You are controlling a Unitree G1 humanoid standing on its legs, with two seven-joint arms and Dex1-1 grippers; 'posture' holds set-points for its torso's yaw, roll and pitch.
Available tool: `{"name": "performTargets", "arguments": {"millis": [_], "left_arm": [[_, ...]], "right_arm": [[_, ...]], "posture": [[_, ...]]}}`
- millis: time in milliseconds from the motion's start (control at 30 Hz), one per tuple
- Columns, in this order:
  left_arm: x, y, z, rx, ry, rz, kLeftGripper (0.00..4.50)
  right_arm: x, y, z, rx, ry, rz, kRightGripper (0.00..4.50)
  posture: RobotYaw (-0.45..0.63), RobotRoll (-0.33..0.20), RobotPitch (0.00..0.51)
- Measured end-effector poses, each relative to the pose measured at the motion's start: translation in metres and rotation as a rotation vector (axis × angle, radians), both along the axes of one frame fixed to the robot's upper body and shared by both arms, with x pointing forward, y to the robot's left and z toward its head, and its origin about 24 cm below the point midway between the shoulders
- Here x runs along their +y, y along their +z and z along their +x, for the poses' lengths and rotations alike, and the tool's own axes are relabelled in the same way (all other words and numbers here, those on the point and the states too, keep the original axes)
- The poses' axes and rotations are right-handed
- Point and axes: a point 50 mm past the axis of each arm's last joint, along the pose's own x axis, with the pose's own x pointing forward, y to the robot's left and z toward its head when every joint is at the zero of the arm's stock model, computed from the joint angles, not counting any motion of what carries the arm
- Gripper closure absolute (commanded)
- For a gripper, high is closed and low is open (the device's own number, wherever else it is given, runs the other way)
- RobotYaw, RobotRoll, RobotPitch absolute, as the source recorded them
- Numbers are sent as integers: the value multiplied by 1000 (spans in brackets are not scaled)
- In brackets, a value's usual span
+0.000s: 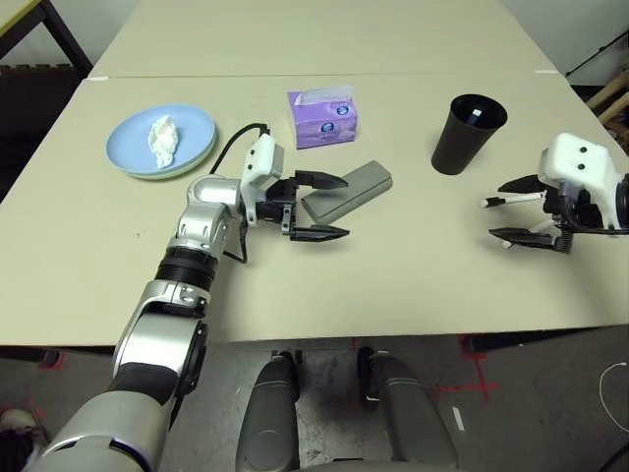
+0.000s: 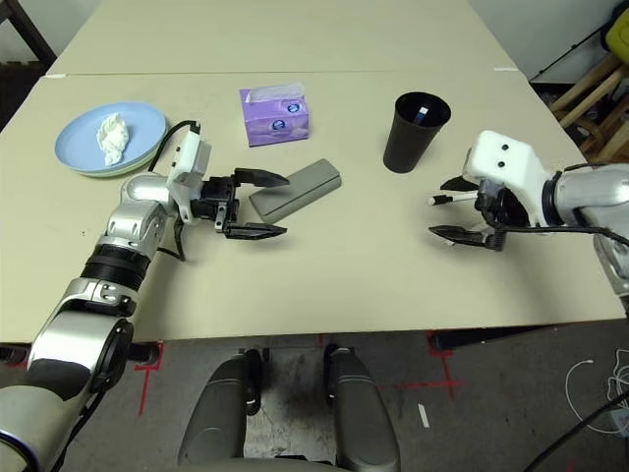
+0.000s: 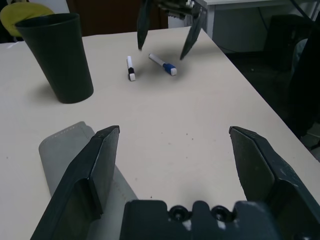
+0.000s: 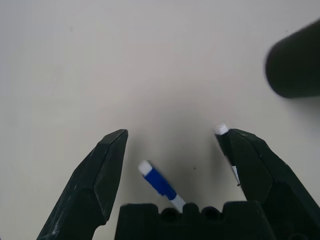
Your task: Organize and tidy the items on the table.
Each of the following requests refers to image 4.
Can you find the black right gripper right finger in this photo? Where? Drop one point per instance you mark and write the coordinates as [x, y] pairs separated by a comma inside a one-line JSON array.
[[272, 190]]

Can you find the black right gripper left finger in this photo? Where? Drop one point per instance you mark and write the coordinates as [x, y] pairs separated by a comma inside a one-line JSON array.
[[92, 180]]

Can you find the white pen blue cap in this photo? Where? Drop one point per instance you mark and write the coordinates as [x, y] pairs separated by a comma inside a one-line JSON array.
[[157, 181]]

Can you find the white pen black tip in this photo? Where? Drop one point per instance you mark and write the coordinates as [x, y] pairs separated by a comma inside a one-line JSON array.
[[221, 129]]

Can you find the black plastic cup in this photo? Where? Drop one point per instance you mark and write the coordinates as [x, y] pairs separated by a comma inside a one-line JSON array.
[[295, 67]]

